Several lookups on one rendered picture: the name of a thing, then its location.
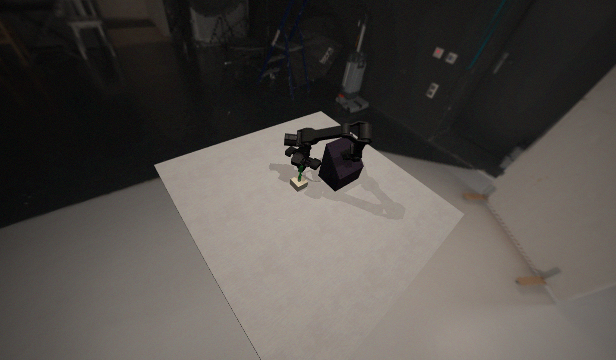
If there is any tan rectangular block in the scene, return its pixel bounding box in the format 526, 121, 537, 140
290, 175, 308, 192

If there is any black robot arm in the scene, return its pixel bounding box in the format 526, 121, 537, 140
284, 121, 373, 167

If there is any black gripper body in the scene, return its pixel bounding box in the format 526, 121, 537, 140
285, 146, 321, 170

